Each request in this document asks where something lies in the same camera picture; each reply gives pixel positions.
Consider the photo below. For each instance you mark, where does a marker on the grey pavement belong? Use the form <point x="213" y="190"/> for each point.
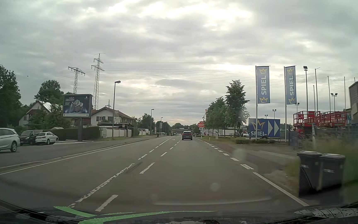
<point x="51" y="151"/>

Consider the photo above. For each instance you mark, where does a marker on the car's own bonnet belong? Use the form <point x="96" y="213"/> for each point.
<point x="172" y="216"/>

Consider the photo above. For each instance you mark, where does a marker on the blue banner flag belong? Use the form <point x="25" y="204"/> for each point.
<point x="290" y="84"/>
<point x="263" y="84"/>

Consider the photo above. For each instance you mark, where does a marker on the grey asphalt road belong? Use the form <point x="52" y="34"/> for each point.
<point x="179" y="174"/>

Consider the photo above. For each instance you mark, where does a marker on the group of trees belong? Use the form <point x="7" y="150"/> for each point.
<point x="227" y="112"/>

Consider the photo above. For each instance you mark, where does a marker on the black car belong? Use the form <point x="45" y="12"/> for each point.
<point x="28" y="137"/>

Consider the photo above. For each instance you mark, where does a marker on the red scissor lifts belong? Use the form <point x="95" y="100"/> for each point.
<point x="320" y="118"/>

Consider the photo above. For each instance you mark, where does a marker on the bridge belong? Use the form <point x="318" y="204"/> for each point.
<point x="180" y="130"/>

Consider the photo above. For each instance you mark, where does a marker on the white house with red roof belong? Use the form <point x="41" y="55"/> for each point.
<point x="109" y="119"/>

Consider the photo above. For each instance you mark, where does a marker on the billboard on dark post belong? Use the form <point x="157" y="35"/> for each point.
<point x="77" y="105"/>

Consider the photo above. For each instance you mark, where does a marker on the dark green hedge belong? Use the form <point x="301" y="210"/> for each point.
<point x="70" y="133"/>

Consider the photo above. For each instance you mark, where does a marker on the trees behind houses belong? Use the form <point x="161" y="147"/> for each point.
<point x="50" y="105"/>

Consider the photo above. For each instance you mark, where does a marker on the grass verge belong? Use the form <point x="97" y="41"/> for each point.
<point x="346" y="165"/>

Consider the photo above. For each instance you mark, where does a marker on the blue billboard with arrows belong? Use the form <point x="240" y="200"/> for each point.
<point x="264" y="128"/>

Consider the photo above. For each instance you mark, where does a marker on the white house with dark roof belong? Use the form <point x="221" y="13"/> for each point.
<point x="35" y="112"/>

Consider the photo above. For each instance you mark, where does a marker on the row of bare flagpoles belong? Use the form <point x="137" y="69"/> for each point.
<point x="328" y="91"/>

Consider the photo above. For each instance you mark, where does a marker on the dark wheelie bin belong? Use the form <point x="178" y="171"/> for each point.
<point x="309" y="171"/>
<point x="331" y="172"/>

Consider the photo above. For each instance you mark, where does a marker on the white car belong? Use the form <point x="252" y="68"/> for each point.
<point x="46" y="137"/>

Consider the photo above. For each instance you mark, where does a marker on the double-headed lamp post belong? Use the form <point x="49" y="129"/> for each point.
<point x="334" y="101"/>

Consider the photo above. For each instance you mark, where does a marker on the white wall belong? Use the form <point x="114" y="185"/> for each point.
<point x="116" y="132"/>

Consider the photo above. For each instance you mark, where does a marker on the red sign on pole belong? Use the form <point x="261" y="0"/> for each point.
<point x="201" y="125"/>

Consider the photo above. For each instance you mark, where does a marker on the lattice pylon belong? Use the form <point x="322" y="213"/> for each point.
<point x="75" y="79"/>
<point x="96" y="81"/>

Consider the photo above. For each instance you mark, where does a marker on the dark car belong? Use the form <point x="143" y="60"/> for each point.
<point x="187" y="135"/>

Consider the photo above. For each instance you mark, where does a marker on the tall lamp post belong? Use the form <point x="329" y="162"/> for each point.
<point x="306" y="90"/>

